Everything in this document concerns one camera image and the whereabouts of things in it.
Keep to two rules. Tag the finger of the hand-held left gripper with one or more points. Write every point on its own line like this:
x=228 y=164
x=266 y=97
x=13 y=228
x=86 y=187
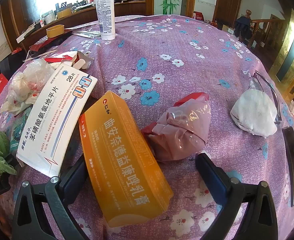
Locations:
x=12 y=161

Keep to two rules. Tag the wooden stair railing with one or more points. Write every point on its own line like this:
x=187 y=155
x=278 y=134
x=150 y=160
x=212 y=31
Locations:
x=267 y=30

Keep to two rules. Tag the wooden cabinet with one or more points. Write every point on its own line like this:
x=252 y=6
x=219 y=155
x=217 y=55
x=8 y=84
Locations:
x=132 y=7

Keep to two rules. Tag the pink plastic bag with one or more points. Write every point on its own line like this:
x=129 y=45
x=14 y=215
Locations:
x=184 y=130

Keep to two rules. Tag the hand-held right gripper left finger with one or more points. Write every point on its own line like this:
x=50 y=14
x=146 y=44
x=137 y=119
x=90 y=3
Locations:
x=73 y=182

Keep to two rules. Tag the purple floral tablecloth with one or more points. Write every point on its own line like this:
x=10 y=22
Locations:
x=187 y=67

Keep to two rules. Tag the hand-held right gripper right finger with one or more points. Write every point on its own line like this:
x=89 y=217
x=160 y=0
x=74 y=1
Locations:
x=212 y=176

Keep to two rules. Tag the white flat box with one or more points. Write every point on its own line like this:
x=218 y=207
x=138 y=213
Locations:
x=24 y=36

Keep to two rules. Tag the clear plastic bag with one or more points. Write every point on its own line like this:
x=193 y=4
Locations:
x=24 y=85

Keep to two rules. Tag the small yellow box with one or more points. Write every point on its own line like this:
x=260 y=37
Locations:
x=55 y=31

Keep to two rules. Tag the orange medicine box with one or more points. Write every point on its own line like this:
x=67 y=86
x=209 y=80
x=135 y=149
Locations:
x=124 y=160

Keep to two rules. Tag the white medicine box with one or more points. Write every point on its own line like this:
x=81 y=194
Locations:
x=54 y=120

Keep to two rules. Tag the wooden door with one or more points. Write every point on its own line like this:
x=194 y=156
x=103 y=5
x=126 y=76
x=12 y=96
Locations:
x=228 y=5

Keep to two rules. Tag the torn red white cigarette pack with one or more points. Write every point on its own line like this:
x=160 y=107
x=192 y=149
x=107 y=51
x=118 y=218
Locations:
x=69 y=57

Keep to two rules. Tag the eyeglasses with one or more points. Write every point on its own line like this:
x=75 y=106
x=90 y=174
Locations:
x=258 y=76

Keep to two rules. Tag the teal packet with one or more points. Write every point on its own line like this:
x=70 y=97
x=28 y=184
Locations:
x=19 y=130

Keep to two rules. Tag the dark jacket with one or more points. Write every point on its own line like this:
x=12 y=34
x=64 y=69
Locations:
x=243 y=27

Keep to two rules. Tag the dark red packet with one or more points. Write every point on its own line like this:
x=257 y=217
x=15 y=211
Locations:
x=47 y=43

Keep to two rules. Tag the white lotion tube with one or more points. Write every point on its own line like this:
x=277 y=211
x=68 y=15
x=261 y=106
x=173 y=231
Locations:
x=105 y=12

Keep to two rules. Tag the white crumpled cloth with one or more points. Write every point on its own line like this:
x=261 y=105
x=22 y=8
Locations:
x=254 y=115

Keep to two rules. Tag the silver ointment tube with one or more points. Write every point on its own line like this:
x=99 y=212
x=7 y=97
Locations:
x=88 y=32
x=85 y=36

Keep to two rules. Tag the black sofa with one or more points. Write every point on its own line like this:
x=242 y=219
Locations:
x=8 y=63

